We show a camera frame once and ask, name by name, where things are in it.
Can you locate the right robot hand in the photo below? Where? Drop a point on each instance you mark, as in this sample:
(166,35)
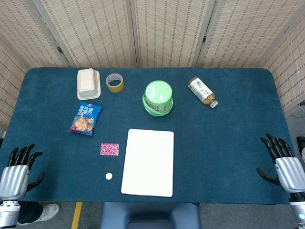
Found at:
(287,170)

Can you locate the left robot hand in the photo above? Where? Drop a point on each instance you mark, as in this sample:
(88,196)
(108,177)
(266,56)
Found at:
(14,177)

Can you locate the small white oval object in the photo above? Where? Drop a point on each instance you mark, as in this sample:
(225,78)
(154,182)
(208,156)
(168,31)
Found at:
(108,176)

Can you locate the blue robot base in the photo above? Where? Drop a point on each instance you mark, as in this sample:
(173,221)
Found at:
(150,215)

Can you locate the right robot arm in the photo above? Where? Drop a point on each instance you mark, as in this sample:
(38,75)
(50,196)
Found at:
(298,210)

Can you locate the yellow floor tape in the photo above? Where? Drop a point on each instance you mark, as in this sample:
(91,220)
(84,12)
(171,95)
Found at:
(76,215)

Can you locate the white rectangular board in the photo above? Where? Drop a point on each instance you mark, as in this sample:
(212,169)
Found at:
(148,162)

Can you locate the yellow tape roll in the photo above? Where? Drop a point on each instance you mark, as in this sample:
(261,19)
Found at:
(114,82)

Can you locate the white sneaker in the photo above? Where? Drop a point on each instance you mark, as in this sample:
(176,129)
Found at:
(48,212)

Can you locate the blue table cloth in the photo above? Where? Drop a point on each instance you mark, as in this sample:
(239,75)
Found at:
(214,143)

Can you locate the blue snack bag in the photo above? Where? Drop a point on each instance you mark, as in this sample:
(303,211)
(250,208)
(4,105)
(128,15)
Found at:
(85,119)

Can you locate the tea bottle with label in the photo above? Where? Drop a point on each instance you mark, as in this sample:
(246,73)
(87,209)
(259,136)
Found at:
(202,91)

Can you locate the beige lunch box container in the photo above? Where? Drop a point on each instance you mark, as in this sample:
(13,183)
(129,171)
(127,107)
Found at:
(87,83)

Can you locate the black screen hinge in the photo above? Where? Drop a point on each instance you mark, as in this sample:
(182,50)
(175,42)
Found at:
(204,39)
(59,50)

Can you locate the green plastic bucket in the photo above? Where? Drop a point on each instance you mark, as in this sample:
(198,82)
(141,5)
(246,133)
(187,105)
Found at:
(158,97)

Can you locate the woven folding screen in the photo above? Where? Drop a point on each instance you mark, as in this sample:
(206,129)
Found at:
(152,31)

